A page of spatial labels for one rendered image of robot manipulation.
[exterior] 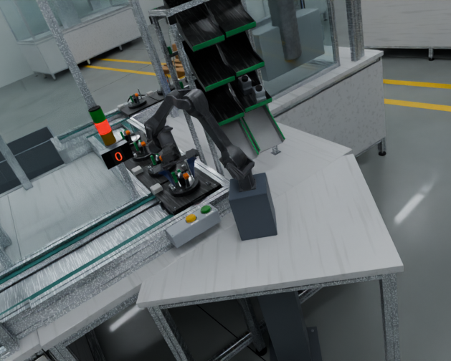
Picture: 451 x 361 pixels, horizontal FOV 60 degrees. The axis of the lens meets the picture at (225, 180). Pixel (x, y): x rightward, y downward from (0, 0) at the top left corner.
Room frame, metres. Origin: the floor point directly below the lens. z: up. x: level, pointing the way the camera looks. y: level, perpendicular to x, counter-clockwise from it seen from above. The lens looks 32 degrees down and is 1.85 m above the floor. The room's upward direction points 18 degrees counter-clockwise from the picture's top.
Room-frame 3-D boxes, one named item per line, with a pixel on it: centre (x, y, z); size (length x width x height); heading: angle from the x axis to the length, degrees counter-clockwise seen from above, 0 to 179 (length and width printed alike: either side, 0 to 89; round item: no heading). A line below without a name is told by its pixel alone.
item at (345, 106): (2.73, -0.71, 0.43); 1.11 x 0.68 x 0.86; 113
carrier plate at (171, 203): (1.47, 0.18, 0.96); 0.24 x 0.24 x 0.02; 23
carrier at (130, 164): (1.94, 0.37, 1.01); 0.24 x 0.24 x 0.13; 23
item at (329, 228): (1.25, -0.08, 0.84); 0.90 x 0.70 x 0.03; 78
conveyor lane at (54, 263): (1.38, 0.46, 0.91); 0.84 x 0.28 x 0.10; 113
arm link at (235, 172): (1.20, -0.07, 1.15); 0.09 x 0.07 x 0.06; 138
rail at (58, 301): (1.23, 0.37, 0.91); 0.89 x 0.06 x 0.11; 113
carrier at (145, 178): (1.71, 0.28, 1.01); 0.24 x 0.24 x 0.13; 23
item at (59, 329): (1.88, 0.35, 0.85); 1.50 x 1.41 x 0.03; 113
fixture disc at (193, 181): (1.47, 0.18, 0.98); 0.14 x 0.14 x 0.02
